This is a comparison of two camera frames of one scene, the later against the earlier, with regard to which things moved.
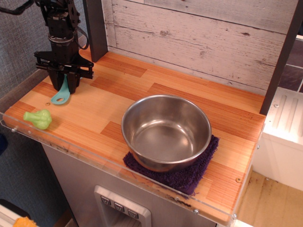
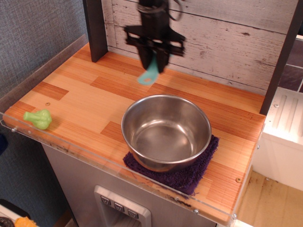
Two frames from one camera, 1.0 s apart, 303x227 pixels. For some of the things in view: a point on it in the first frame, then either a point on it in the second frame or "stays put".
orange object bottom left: [24, 222] stays put
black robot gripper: [65, 56] to [155, 31]
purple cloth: [185, 179] stays put
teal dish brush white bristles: [63, 93] to [150, 77]
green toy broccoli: [41, 118] stays put
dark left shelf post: [96, 28] stays put
